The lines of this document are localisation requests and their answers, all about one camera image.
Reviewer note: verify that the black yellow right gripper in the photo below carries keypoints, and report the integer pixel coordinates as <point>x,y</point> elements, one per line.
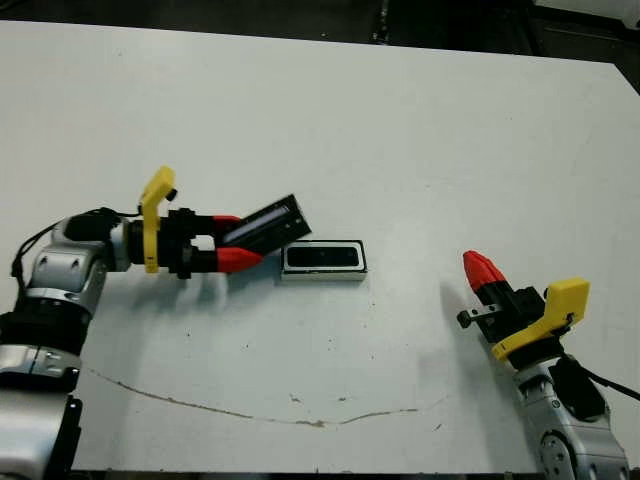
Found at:
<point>565,305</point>

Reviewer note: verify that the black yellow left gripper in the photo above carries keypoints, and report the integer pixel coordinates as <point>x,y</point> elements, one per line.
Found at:
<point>170,240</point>

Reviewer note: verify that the black glossy box lid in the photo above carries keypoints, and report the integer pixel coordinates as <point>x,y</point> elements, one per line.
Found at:
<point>280,225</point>

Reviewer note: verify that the white furniture edge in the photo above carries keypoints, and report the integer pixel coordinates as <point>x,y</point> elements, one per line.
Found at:
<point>585,6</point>

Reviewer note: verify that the white camera box base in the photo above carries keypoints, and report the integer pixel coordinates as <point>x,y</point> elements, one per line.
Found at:
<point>325,277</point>

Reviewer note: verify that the black stand post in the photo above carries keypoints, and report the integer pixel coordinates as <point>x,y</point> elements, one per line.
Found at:
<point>382,25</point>

